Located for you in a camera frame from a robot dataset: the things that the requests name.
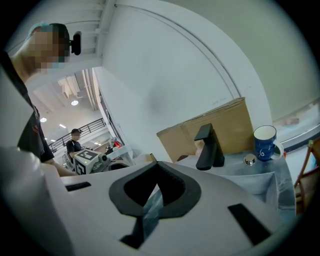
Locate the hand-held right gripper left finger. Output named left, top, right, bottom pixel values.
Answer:
left=59, top=161, right=162, bottom=256

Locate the brown cardboard sheet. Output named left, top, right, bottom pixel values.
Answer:
left=156, top=96, right=256, bottom=164

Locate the teal headband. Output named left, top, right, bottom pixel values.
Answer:
left=26, top=20, right=51, bottom=39

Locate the chrome drain knob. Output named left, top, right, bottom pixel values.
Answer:
left=243, top=153, right=258, bottom=166

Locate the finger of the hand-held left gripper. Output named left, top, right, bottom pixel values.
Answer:
left=107, top=160, right=137, bottom=173

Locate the person's head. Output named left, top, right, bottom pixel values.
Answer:
left=10, top=22, right=72, bottom=84

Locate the person's left forearm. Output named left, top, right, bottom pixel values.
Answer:
left=40, top=158, right=77, bottom=178

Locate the black head-mounted camera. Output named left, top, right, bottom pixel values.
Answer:
left=69, top=30, right=83, bottom=57

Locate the blue patterned mug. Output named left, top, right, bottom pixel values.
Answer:
left=253, top=124, right=285, bottom=162

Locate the black metal railing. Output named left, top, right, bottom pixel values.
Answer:
left=47, top=117, right=106, bottom=151

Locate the person's black shirt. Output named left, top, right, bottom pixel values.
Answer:
left=0, top=49, right=56, bottom=164

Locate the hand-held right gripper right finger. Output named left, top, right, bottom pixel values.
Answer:
left=139, top=161, right=299, bottom=256

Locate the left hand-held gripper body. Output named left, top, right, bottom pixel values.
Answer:
left=73, top=149, right=111, bottom=176

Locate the black faucet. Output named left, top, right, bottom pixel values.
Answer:
left=194, top=122, right=226, bottom=172

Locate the clear plastic storage tub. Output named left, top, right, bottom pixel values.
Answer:
left=143, top=149, right=298, bottom=236

